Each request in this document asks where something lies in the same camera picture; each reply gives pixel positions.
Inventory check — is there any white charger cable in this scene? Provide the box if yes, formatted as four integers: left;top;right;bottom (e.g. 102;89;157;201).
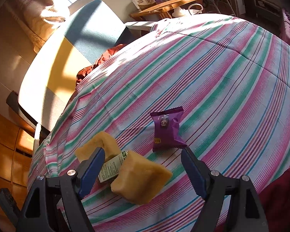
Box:
171;3;204;18

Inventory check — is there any purple snack packet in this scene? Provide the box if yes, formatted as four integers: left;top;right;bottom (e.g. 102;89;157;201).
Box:
150;106;187;152

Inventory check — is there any white mattress headboard panel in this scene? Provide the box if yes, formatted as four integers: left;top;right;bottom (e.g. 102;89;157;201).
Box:
18;0;133;131

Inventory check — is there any small green label box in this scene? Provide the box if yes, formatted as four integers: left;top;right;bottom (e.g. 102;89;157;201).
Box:
98;151;128;183

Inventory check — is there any yellow sponge block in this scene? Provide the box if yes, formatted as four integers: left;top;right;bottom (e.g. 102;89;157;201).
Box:
75;131;121;162
110;150;173;205

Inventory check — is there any wooden side table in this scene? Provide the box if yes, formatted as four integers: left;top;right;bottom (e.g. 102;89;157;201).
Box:
129;0;199;21

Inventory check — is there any rust red cloth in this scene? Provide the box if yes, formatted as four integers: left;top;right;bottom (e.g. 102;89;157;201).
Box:
76;44;126;86

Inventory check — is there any wooden wardrobe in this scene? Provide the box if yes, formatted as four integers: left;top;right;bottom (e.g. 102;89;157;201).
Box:
0;106;42;232

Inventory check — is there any beige curtain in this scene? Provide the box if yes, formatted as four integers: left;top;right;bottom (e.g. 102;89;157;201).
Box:
4;0;70;53

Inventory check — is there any striped bed sheet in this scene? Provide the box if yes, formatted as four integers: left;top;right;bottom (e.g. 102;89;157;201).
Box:
28;14;290;231

